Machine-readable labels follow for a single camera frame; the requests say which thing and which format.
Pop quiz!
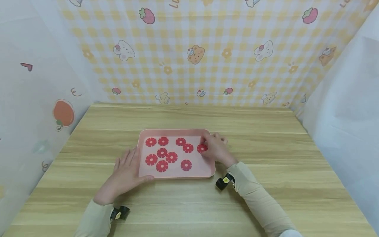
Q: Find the person's right hand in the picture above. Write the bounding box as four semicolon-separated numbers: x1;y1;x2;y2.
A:
200;132;238;168

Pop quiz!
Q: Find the person's left hand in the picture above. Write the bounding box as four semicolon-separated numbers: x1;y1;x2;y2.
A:
93;147;155;206

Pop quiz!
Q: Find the pink plastic tray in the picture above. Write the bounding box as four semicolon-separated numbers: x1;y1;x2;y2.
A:
137;129;216;179

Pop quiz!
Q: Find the person's right forearm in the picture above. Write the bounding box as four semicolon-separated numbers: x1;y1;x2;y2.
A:
226;161;303;237

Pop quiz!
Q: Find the person's left forearm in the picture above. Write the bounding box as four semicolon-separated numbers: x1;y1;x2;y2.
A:
74;199;115;237

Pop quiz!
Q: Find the group of red flower discs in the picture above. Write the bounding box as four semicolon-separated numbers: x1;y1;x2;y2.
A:
145;136;194;173

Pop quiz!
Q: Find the black wrist band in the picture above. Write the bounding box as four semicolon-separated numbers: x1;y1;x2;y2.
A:
110;206;130;222
215;173;235;191

